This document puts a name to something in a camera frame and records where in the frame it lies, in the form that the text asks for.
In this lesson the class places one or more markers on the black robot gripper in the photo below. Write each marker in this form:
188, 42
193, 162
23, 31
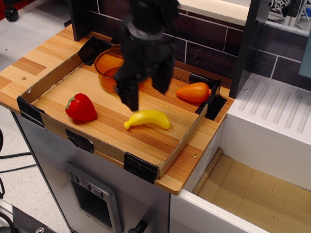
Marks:
145, 55

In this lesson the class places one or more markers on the yellow toy banana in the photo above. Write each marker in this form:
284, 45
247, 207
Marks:
148, 117

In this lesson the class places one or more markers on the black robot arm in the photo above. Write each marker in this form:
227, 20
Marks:
152, 16

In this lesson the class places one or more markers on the transparent orange plastic pot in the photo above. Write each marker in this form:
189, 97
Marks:
106, 65

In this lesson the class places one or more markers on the taped cardboard fence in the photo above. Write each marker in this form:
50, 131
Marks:
148, 151

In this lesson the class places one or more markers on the orange toy carrot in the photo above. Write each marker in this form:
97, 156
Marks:
195, 92

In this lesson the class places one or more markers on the red toy strawberry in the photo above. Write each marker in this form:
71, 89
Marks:
81, 108

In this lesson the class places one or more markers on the grey toy oven cabinet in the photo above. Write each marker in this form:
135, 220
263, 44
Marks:
93, 194

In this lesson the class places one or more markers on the black oven knob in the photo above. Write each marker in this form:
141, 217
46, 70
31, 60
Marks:
140, 228

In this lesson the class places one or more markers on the white toy sink unit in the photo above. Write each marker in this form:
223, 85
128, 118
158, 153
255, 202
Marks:
255, 176

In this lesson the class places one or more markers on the dark grey upright post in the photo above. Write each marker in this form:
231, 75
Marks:
257, 16

